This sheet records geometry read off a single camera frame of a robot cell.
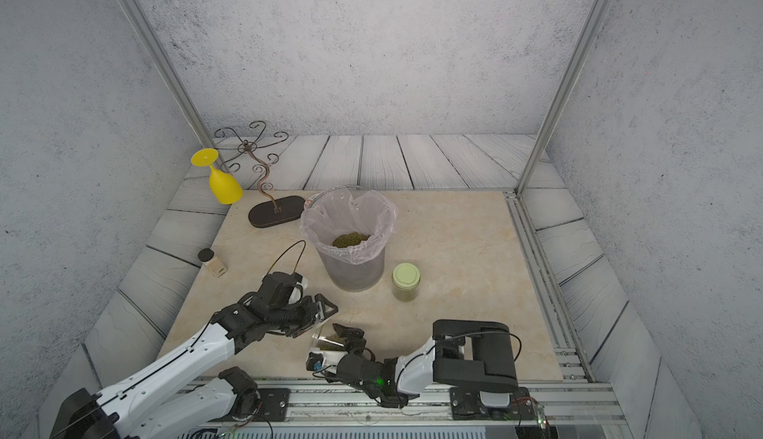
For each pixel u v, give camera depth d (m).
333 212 0.87
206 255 0.92
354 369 0.63
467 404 0.73
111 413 0.40
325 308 0.73
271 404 0.73
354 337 0.74
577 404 0.74
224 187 0.92
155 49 0.81
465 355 0.49
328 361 0.66
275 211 1.12
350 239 0.99
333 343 0.75
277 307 0.63
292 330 0.69
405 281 0.85
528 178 1.16
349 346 0.71
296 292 0.66
